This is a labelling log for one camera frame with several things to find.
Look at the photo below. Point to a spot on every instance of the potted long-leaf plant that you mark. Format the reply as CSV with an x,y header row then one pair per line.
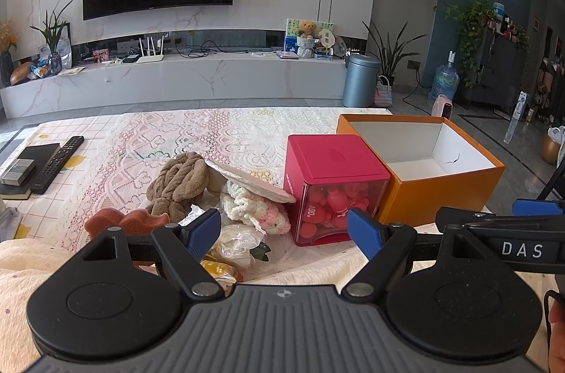
x,y
391,52

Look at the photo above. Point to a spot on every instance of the pink white crochet toy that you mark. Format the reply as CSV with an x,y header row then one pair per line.
x,y
242,205

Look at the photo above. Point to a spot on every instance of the small woven handbag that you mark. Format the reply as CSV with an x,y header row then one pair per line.
x,y
383,96

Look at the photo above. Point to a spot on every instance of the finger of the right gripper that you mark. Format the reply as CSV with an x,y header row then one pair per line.
x,y
472,218
528,207

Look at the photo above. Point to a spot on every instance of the orange cardboard box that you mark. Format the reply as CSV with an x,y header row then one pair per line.
x,y
432,162

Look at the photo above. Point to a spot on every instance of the marble tv console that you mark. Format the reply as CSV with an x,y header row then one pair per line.
x,y
216,76

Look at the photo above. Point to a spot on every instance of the beige pouch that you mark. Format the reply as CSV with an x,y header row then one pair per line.
x,y
254,184

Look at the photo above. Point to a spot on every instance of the white wifi router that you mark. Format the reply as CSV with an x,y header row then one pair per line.
x,y
151,50

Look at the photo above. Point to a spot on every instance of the dark cabinet with plants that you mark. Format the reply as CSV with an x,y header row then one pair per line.
x,y
492,53

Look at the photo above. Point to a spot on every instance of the pink space heater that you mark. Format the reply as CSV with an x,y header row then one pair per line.
x,y
442,107

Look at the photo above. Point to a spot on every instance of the clear plastic bag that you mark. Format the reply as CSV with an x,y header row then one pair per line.
x,y
234,245

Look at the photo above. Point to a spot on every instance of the dried flowers in vase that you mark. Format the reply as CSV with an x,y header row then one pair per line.
x,y
8,41

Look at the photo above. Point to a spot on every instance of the red box with balls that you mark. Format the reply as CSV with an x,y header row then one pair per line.
x,y
329,175

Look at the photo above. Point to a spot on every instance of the blue metal trash bin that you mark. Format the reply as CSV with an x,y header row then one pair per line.
x,y
361,79

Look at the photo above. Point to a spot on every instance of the water jug with pump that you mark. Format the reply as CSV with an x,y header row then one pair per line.
x,y
446,80

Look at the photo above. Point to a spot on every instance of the teddy bear on console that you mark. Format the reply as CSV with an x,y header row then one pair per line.
x,y
306,29

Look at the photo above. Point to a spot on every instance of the green plant in vase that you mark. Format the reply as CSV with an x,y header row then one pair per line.
x,y
51,29

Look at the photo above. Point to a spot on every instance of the lace patterned tablecloth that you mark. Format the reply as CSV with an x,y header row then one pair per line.
x,y
121,155

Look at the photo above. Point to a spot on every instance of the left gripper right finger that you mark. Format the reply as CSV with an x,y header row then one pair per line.
x,y
386,249

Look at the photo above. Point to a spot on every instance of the person right hand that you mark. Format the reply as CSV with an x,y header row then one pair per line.
x,y
556,357

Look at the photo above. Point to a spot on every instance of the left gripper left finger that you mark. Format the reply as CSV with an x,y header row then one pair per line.
x,y
181,249

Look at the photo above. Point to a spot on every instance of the yellow soft item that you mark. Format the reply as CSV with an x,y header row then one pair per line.
x,y
225,275

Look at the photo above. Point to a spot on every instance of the small grey box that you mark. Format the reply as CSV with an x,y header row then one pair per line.
x,y
17,172

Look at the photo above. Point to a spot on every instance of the black remote control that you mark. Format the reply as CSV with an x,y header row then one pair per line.
x,y
48,173

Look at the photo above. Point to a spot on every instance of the black notebook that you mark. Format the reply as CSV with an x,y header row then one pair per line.
x,y
41,154

